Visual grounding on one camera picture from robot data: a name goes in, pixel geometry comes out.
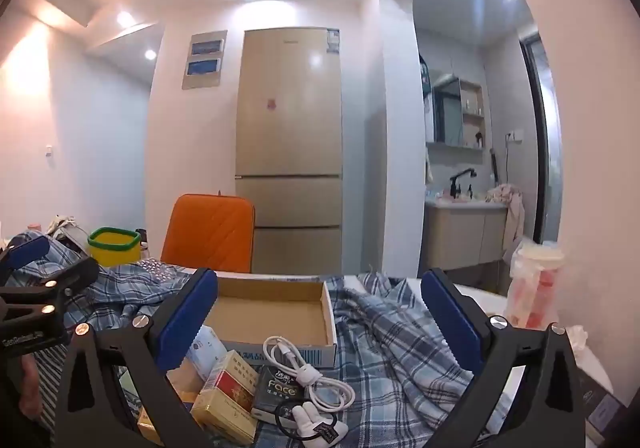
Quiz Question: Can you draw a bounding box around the white rabbit hair tie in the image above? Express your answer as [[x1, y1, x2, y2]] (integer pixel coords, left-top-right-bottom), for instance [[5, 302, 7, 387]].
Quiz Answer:
[[273, 400, 350, 443]]

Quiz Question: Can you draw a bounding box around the bathroom mirror cabinet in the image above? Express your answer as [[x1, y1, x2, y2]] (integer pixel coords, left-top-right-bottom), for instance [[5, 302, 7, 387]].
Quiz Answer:
[[426, 70, 487, 150]]

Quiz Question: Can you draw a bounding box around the dark box at table edge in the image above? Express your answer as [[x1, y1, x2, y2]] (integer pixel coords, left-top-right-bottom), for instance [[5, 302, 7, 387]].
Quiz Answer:
[[578, 369, 626, 436]]

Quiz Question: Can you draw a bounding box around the beige three-door refrigerator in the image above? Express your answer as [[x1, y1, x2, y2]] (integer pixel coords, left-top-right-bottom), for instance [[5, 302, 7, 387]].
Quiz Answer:
[[235, 28, 343, 275]]

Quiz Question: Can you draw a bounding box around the blue plaid shirt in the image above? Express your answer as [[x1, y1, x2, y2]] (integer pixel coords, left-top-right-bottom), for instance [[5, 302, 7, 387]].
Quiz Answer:
[[8, 231, 516, 448]]

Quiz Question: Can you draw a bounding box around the yellow bin with green rim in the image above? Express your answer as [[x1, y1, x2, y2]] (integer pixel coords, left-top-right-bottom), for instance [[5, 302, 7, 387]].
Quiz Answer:
[[87, 227, 141, 267]]

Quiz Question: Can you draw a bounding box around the yellow blue cigarette pack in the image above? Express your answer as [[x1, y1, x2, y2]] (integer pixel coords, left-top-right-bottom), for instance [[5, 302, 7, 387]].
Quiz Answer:
[[137, 408, 164, 447]]

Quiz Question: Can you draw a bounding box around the orange quilted chair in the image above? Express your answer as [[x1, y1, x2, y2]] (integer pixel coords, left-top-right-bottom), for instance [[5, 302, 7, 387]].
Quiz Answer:
[[160, 194, 255, 274]]

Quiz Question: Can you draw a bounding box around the black Face tissue pack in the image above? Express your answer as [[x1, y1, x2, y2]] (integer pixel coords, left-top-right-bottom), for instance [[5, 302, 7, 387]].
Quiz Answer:
[[250, 364, 306, 428]]

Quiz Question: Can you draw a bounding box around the cup in plastic bag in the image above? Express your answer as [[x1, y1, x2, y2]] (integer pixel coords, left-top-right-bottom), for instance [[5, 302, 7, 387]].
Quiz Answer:
[[506, 239, 565, 330]]

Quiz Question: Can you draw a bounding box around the white USB cable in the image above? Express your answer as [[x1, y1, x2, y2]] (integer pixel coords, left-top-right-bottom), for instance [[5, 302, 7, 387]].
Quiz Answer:
[[261, 335, 357, 412]]

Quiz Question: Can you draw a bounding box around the black faucet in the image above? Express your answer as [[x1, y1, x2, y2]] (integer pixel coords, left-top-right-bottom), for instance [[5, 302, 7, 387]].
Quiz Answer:
[[448, 167, 478, 200]]

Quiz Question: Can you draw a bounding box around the beige cloth bag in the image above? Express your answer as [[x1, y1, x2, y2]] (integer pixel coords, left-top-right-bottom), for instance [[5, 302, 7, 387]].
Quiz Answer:
[[46, 215, 90, 255]]

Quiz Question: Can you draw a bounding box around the bathroom vanity cabinet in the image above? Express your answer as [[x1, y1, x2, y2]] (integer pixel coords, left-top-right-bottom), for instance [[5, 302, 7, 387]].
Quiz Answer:
[[420, 198, 506, 270]]

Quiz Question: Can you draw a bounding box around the blue white tissue pack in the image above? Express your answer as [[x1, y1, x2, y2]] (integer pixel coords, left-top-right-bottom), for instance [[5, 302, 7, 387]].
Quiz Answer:
[[186, 324, 227, 381]]

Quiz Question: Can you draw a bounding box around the wall electrical panel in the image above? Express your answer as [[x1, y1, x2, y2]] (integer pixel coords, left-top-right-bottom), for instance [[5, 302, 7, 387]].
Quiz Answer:
[[182, 31, 227, 90]]

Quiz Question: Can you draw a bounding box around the pink towel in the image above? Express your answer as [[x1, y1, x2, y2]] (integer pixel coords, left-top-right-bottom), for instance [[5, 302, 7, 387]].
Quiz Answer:
[[485, 184, 525, 251]]

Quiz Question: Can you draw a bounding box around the shallow cardboard box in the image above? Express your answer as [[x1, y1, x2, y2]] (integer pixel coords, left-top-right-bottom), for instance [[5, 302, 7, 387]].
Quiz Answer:
[[204, 272, 337, 369]]

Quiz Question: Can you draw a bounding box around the person's left hand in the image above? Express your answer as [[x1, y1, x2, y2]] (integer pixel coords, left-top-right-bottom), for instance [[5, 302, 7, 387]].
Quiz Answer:
[[20, 354, 42, 420]]

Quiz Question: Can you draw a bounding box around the red gold cigarette pack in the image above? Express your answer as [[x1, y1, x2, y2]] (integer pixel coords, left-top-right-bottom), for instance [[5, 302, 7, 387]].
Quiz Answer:
[[191, 350, 258, 447]]

